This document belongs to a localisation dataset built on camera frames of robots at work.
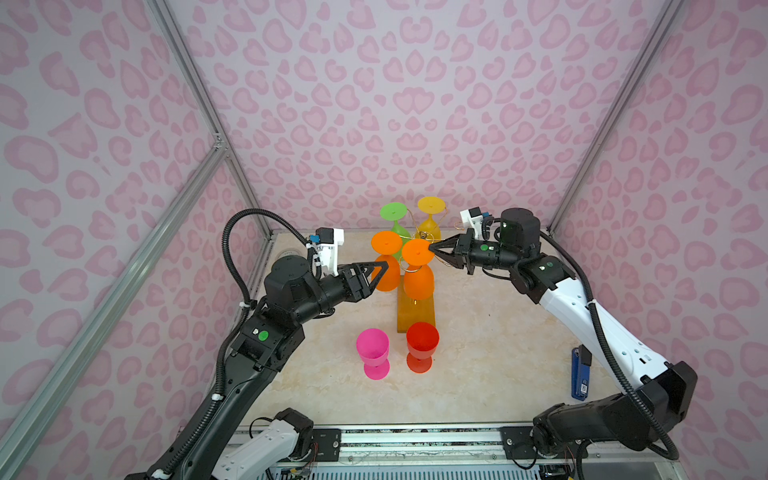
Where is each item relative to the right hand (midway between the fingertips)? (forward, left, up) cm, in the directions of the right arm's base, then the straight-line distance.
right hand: (433, 247), depth 65 cm
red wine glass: (-10, +1, -26) cm, 28 cm away
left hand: (-6, +11, +3) cm, 13 cm away
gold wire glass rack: (+3, +3, -36) cm, 36 cm away
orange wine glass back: (+5, +11, -4) cm, 12 cm away
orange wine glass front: (0, +3, -12) cm, 12 cm away
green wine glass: (+17, +9, -5) cm, 20 cm away
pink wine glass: (-12, +14, -27) cm, 33 cm away
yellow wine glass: (+17, -1, -11) cm, 20 cm away
